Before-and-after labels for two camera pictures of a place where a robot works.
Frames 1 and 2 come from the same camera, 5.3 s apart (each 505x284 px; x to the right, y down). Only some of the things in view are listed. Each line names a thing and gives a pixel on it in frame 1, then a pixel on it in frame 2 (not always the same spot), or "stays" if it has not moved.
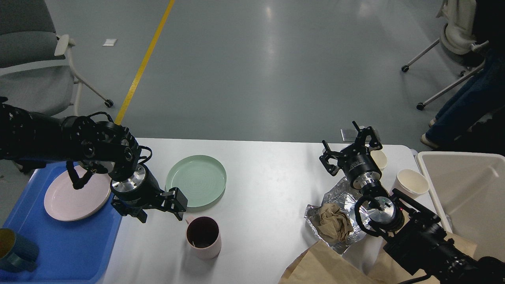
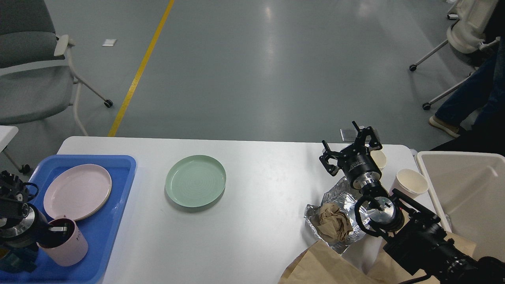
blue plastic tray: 79,252 stays
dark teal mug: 16,253 stays
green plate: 201,179 stays
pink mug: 204,236 to 68,248
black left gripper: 142,191 to 24,225
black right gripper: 357,163 stays
